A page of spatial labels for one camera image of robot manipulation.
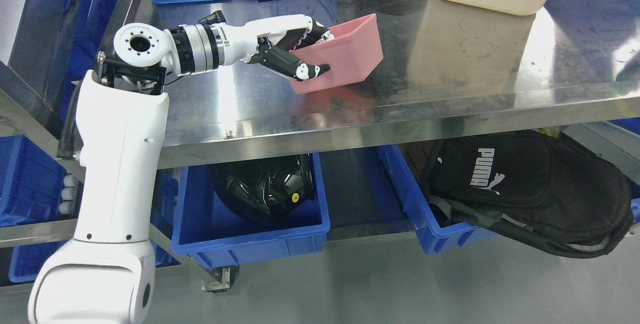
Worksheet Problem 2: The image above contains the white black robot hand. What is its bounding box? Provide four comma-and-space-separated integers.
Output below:
215, 14, 334, 81

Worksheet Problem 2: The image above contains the pink plastic storage box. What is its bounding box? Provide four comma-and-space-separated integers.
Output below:
289, 13, 384, 94

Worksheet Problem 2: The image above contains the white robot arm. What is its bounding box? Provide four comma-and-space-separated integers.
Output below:
27, 11, 226, 324

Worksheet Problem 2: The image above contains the black helmet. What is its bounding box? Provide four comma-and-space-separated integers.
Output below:
210, 153, 316, 226

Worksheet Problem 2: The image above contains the stainless steel cart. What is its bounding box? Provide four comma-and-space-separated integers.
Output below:
54, 0, 640, 295

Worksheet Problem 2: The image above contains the blue crate with helmet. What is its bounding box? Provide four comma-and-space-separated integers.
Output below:
171, 153, 331, 270

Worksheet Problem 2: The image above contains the blue crate with backpack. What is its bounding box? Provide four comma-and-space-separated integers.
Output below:
375, 144, 498, 255

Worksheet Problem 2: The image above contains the blue crate lower left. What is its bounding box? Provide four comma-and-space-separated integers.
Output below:
0, 135, 67, 286

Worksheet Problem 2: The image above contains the black Puma backpack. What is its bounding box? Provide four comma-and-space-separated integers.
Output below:
420, 129, 635, 259

